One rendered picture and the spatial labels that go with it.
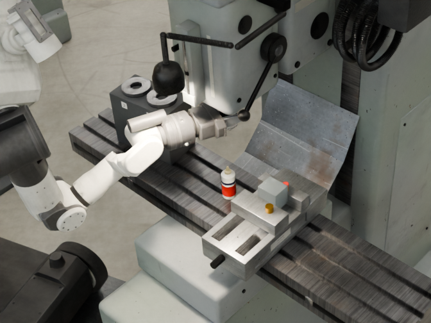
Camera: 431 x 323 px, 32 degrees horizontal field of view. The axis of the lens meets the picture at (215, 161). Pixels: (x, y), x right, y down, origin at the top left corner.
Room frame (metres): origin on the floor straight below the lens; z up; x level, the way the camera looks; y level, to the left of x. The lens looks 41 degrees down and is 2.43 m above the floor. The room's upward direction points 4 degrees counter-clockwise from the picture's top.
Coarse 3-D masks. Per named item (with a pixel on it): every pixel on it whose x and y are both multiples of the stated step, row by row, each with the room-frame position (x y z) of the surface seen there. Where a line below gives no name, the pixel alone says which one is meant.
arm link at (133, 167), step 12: (144, 144) 1.43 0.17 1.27; (156, 144) 1.44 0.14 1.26; (108, 156) 1.45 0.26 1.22; (120, 156) 1.42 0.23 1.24; (132, 156) 1.41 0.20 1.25; (144, 156) 1.42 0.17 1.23; (156, 156) 1.43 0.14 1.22; (120, 168) 1.41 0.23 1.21; (132, 168) 1.40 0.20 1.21; (144, 168) 1.41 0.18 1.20
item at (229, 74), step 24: (168, 0) 1.57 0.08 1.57; (192, 0) 1.50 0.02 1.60; (240, 0) 1.47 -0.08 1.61; (216, 24) 1.45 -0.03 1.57; (240, 24) 1.46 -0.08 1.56; (216, 48) 1.46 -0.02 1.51; (216, 72) 1.46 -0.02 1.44; (240, 72) 1.46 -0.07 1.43; (216, 96) 1.46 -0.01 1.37; (240, 96) 1.46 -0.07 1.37
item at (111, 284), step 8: (112, 280) 1.76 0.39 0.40; (120, 280) 1.75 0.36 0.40; (104, 288) 1.72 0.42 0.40; (112, 288) 1.72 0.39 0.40; (96, 296) 1.69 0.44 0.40; (104, 296) 1.69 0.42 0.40; (88, 304) 1.66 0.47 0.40; (96, 304) 1.66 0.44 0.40; (80, 312) 1.63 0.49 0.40; (88, 312) 1.63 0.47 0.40; (96, 312) 1.62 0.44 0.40; (72, 320) 1.60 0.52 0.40; (80, 320) 1.59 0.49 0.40; (88, 320) 1.59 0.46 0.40; (96, 320) 1.59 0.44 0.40
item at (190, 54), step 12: (180, 24) 1.49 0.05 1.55; (192, 24) 1.49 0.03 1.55; (180, 48) 1.49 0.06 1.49; (192, 48) 1.47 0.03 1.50; (180, 60) 1.49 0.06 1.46; (192, 60) 1.47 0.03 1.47; (192, 72) 1.47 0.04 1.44; (192, 84) 1.47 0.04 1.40; (204, 84) 1.49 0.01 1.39; (192, 96) 1.47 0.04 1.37; (204, 96) 1.49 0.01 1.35
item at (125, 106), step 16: (128, 80) 1.91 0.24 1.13; (144, 80) 1.90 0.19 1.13; (112, 96) 1.86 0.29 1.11; (128, 96) 1.84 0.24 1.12; (144, 96) 1.84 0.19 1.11; (160, 96) 1.83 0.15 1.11; (176, 96) 1.81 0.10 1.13; (128, 112) 1.83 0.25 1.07; (144, 112) 1.78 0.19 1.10; (128, 144) 1.84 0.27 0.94; (192, 144) 1.81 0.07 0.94; (176, 160) 1.75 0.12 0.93
